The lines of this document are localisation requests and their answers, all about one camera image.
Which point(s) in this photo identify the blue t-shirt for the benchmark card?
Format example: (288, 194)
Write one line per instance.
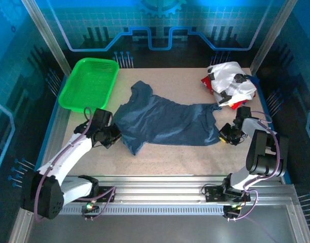
(165, 121)

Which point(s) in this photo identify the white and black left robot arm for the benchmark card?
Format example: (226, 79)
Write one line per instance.
(74, 149)

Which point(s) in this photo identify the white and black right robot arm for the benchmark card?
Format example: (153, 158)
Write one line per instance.
(253, 125)

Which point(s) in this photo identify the red garment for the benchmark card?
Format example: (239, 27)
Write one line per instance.
(207, 83)

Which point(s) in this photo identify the green plastic mesh basket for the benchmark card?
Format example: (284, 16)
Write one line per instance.
(87, 83)

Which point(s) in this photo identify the right base board with LED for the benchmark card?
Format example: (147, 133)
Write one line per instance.
(233, 208)

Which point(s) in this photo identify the base board with led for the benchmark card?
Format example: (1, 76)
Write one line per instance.
(233, 208)
(90, 206)

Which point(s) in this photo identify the left base board with LED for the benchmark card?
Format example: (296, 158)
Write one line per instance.
(90, 206)

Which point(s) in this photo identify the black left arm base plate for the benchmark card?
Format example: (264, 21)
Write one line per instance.
(105, 193)

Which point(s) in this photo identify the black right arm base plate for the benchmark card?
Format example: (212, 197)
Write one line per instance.
(213, 193)

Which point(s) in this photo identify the aluminium mounting rail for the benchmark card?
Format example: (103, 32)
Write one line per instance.
(157, 187)

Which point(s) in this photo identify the aluminium frame post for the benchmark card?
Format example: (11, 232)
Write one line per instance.
(271, 38)
(47, 38)

